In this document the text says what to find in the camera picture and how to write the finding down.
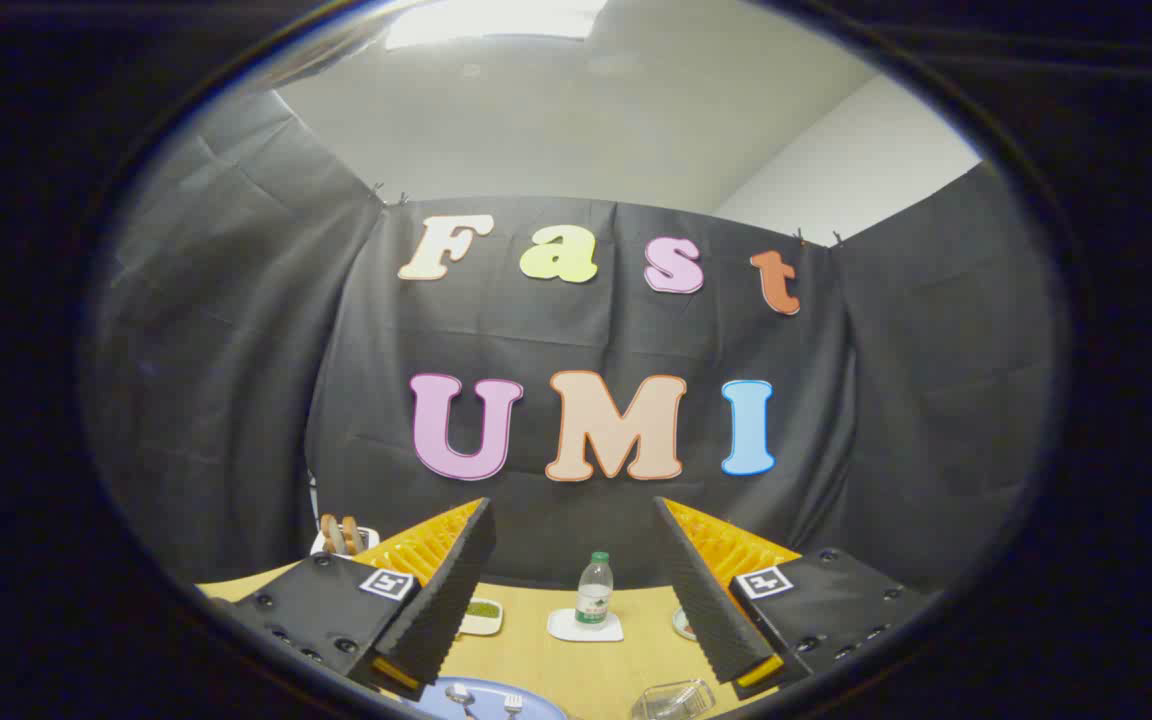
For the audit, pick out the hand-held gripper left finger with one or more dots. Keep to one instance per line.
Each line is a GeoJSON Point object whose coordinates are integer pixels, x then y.
{"type": "Point", "coordinates": [446, 600]}

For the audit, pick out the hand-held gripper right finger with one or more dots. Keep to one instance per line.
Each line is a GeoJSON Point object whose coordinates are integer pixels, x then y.
{"type": "Point", "coordinates": [701, 600]}

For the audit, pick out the pale green food plate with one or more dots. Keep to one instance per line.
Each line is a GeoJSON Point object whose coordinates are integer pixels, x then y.
{"type": "Point", "coordinates": [682, 624]}

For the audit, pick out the white divided dish of grains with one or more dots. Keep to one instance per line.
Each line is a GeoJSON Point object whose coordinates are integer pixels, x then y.
{"type": "Point", "coordinates": [483, 612]}

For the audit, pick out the white toaster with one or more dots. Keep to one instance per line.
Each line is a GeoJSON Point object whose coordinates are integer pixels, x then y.
{"type": "Point", "coordinates": [370, 540]}

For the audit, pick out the clear perforated basket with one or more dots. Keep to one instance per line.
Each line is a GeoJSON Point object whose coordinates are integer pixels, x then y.
{"type": "Point", "coordinates": [676, 702]}

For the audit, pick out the clear plastic water bottle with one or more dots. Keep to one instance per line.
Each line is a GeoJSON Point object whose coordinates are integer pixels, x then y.
{"type": "Point", "coordinates": [594, 590]}

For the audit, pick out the toasted bread slice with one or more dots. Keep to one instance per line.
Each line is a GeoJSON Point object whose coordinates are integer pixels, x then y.
{"type": "Point", "coordinates": [329, 535]}
{"type": "Point", "coordinates": [351, 537]}

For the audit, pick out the white coaster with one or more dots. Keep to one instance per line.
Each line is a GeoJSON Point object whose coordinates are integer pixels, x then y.
{"type": "Point", "coordinates": [561, 630]}

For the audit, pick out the blue round plate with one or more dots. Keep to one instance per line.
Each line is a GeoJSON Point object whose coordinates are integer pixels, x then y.
{"type": "Point", "coordinates": [536, 708]}

